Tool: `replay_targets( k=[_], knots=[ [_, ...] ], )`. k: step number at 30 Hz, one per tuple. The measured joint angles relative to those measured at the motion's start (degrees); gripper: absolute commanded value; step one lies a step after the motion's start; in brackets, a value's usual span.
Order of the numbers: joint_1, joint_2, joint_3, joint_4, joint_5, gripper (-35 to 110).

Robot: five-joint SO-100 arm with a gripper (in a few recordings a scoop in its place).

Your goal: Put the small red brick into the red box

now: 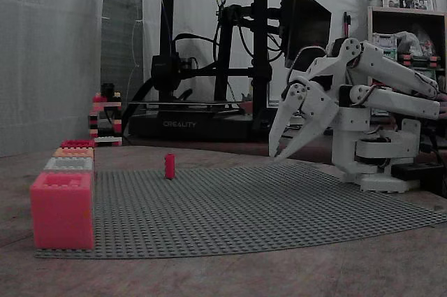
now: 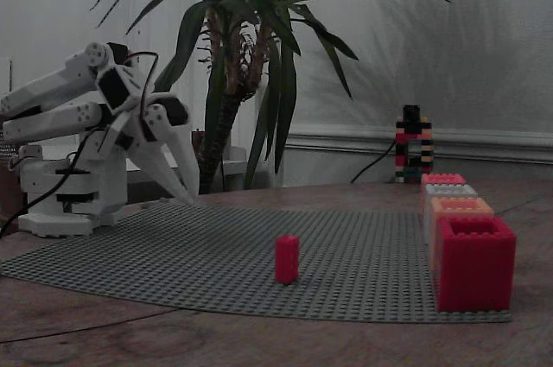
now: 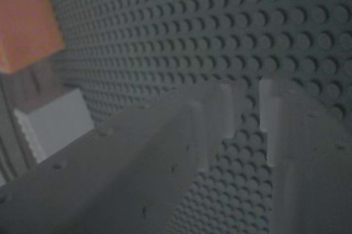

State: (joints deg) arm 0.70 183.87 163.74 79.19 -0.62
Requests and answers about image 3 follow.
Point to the grey toy brick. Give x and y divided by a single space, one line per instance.
60 124

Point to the grey studded baseplate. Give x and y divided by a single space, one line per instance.
192 24

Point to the orange toy brick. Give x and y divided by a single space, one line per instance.
27 19

